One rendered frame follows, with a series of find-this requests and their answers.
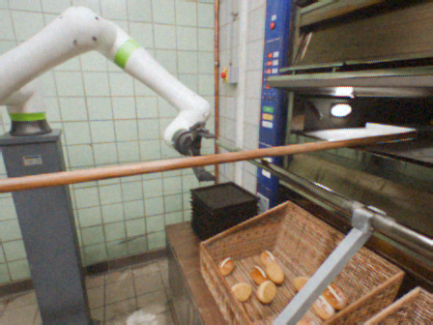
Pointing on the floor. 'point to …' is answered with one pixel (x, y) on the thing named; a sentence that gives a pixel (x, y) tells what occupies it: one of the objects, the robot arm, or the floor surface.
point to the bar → (363, 221)
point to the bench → (188, 278)
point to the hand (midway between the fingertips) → (209, 158)
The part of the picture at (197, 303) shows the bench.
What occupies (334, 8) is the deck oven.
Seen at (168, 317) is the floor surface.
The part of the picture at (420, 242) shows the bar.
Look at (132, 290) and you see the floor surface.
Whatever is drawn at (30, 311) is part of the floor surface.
